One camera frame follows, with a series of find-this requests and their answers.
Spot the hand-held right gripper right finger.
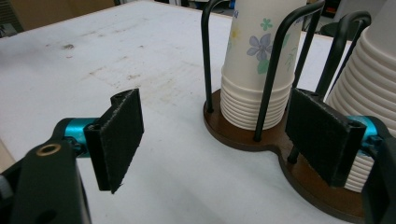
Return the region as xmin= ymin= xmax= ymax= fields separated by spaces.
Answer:
xmin=284 ymin=88 xmax=383 ymax=189

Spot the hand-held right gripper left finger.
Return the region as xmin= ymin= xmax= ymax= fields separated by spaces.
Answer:
xmin=63 ymin=88 xmax=146 ymax=195

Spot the black wire cup rack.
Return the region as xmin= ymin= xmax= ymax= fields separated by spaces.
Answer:
xmin=200 ymin=0 xmax=373 ymax=224

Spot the stack of floral paper cups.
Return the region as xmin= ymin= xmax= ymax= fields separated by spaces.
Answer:
xmin=219 ymin=0 xmax=308 ymax=132

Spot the stack of white paper cups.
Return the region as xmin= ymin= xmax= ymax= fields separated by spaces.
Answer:
xmin=323 ymin=0 xmax=396 ymax=194

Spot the black round stool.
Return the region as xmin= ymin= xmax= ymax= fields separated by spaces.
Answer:
xmin=318 ymin=21 xmax=344 ymax=39

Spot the brown wooden board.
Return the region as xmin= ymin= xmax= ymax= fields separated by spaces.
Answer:
xmin=8 ymin=0 xmax=117 ymax=33

